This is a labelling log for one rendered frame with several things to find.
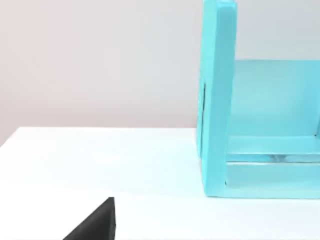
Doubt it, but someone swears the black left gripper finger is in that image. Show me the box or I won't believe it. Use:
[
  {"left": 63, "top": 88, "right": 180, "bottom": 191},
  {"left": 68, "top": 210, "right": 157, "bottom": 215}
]
[{"left": 61, "top": 196, "right": 117, "bottom": 240}]

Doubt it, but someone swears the light blue rack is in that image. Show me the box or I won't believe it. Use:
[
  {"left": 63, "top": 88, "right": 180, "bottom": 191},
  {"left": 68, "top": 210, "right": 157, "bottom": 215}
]
[{"left": 196, "top": 0, "right": 320, "bottom": 200}]

